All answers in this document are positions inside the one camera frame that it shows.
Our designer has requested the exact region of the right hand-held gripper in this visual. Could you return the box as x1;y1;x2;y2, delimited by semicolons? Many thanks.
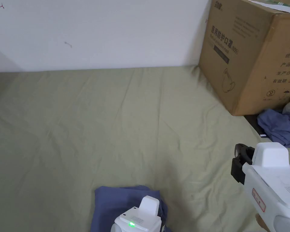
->
230;142;290;232

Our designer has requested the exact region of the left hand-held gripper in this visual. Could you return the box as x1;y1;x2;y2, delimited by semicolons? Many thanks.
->
114;195;163;232

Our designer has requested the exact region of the person's right hand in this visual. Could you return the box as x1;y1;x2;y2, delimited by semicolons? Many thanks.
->
255;214;269;232

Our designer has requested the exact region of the bed with pale green sheet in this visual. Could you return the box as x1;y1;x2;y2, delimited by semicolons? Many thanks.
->
0;65;290;232

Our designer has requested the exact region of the dark blue garment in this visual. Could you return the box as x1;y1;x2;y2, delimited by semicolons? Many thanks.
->
90;185;172;232

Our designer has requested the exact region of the crumpled blue garment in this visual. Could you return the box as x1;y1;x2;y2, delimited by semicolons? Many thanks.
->
257;108;290;149

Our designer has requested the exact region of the brown cardboard carton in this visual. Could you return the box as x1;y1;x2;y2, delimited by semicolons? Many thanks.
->
198;0;290;116

